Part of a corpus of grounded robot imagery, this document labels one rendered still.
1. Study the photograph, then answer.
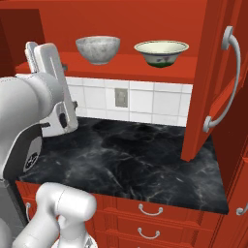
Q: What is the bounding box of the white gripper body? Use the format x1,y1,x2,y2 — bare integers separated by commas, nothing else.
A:
24,41,78,134

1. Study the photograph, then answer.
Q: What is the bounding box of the dark red cabinet door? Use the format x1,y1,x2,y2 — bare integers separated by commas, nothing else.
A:
0,8,47,78

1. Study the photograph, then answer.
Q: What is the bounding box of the grey stone bowl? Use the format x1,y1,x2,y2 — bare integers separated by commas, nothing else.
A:
75,35,121,66

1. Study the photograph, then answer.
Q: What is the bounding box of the white bowl with green base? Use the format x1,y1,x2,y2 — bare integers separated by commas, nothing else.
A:
134,40,190,69

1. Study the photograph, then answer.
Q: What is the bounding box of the red base cupboard door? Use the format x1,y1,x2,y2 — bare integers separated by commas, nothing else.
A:
15,180,43,227

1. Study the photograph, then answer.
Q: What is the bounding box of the red drawer front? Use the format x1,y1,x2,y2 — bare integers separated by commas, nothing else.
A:
115,215,216,246
114,196,224,231
116,236,207,248

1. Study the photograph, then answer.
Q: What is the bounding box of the red tall cupboard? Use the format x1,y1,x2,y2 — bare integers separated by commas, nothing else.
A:
206,80,248,248

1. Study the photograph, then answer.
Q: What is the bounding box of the grey wall socket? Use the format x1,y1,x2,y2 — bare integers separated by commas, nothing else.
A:
114,87,129,109

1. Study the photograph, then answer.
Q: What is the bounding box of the red open wall cabinet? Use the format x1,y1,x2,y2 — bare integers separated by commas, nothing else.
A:
0,0,208,85

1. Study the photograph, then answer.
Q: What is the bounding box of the grey cupboard handle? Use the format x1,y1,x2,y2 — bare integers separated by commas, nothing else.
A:
24,201,32,224
235,201,248,217

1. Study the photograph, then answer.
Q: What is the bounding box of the grey drawer handle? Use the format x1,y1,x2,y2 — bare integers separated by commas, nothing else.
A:
137,227,161,240
138,202,165,217

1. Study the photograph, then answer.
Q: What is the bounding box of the red cabinet door with handle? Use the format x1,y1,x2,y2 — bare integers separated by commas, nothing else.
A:
180,0,248,163

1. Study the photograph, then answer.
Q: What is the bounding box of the long grey curved door handle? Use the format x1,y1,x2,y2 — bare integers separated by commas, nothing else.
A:
201,25,242,134

